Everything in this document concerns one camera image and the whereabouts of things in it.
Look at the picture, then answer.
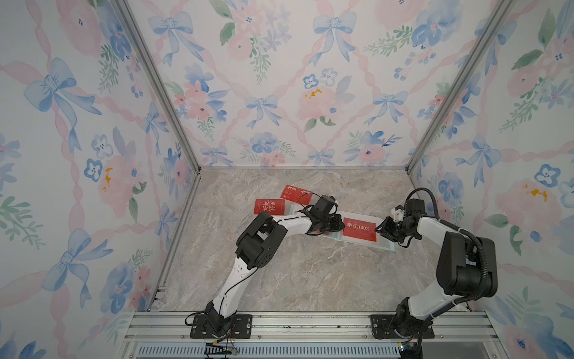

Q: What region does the red card 100 percent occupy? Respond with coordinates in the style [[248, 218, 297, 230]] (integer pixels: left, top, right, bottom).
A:
[[343, 218, 377, 242]]

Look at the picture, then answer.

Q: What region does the red card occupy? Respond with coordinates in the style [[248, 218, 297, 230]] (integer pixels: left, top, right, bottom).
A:
[[280, 185, 313, 206], [254, 199, 286, 215]]

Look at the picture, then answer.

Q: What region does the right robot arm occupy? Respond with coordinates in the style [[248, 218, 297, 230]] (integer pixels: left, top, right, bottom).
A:
[[370, 188, 498, 340]]

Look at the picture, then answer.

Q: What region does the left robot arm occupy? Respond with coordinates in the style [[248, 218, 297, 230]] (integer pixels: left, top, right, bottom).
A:
[[204, 195, 344, 337]]

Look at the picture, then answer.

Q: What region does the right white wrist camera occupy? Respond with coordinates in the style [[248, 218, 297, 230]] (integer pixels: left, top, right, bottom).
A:
[[391, 205, 405, 222]]

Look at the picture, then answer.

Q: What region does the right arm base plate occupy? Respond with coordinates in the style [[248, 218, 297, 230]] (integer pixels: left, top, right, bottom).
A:
[[369, 314, 423, 340]]

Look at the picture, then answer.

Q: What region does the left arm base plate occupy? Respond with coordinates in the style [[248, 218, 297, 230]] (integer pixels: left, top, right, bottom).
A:
[[188, 314, 253, 340]]

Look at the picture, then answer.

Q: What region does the aluminium front rail frame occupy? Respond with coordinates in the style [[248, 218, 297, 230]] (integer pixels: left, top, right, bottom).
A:
[[116, 312, 509, 358]]

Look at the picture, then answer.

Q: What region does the right aluminium corner post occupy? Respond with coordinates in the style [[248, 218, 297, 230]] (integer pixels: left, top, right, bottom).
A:
[[406, 0, 514, 175]]

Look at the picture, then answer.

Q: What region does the aluminium corner post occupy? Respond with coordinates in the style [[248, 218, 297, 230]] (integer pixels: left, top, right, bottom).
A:
[[111, 0, 201, 175], [406, 0, 514, 175]]

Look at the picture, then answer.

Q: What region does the left aluminium corner post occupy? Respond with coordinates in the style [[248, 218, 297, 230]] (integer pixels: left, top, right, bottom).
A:
[[111, 0, 201, 175]]

